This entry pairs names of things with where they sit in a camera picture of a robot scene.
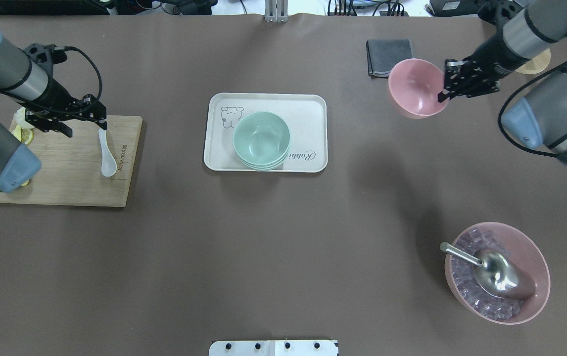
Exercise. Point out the small pink bowl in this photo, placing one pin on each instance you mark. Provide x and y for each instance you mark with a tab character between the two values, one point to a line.
413	88

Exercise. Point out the top green bowl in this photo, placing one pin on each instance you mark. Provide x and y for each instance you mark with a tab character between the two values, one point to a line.
262	138

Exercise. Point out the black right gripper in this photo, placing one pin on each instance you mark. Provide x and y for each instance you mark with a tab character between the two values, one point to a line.
491	58

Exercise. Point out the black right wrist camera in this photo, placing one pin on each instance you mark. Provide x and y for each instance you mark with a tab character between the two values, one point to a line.
497	12

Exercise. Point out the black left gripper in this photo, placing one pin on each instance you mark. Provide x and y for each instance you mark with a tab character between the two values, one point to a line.
57	97

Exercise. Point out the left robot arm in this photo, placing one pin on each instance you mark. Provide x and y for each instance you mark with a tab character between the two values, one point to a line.
27	79

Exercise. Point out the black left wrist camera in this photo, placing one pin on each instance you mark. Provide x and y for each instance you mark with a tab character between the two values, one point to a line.
46	56

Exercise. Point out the clear ice cubes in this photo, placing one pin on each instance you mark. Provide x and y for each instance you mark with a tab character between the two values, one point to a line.
499	309

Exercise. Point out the white ceramic spoon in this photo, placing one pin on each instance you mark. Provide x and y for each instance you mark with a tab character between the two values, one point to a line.
108	164

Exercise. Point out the large pink ice bowl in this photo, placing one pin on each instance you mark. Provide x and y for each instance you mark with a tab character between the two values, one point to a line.
524	254

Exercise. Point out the cream rabbit serving tray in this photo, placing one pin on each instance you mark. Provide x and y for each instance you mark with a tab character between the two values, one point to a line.
305	114

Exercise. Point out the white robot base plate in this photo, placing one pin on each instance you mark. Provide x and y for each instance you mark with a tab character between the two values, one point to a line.
295	347

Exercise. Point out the lemon slice under knife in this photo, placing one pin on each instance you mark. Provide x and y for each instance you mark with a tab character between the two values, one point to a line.
25	136

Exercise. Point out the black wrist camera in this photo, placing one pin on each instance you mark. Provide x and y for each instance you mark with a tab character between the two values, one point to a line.
497	12
46	56

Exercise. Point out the grey folded cloth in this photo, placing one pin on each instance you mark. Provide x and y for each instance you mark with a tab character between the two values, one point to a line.
384	54

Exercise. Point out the metal ice scoop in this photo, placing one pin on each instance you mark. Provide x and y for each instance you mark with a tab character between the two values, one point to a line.
495	273

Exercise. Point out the wooden mug tree stand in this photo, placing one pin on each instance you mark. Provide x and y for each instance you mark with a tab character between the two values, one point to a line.
537	65

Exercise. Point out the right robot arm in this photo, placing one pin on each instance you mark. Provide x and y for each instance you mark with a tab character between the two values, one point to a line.
536	123

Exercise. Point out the bamboo cutting board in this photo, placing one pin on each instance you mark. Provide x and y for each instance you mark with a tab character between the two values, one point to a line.
71	167

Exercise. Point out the lower green bowls stack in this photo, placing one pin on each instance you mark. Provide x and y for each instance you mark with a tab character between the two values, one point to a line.
263	166

